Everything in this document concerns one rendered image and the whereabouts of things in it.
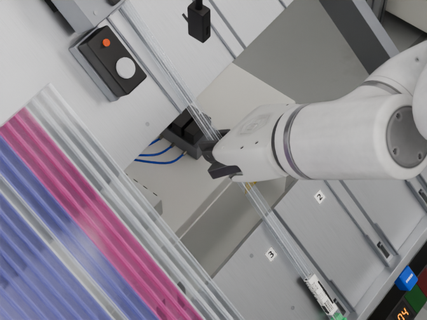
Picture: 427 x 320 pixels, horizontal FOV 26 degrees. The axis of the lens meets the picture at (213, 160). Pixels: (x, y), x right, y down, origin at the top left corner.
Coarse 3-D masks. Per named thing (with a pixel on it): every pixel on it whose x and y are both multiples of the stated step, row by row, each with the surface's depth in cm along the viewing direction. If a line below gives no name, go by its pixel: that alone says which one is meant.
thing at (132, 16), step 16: (128, 0) 109; (128, 16) 109; (144, 32) 110; (160, 48) 111; (160, 64) 111; (176, 80) 112; (192, 96) 113; (192, 112) 113; (208, 128) 114; (256, 192) 117; (256, 208) 117; (272, 224) 118; (288, 240) 119; (288, 256) 120; (304, 272) 120
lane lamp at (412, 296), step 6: (414, 288) 134; (408, 294) 133; (414, 294) 134; (420, 294) 134; (408, 300) 133; (414, 300) 134; (420, 300) 134; (426, 300) 135; (414, 306) 133; (420, 306) 134
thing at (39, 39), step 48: (0, 0) 102; (144, 0) 112; (192, 0) 115; (240, 0) 119; (288, 0) 123; (0, 48) 102; (48, 48) 105; (144, 48) 111; (192, 48) 115; (240, 48) 119; (0, 96) 102; (96, 96) 108; (144, 96) 111; (144, 144) 111
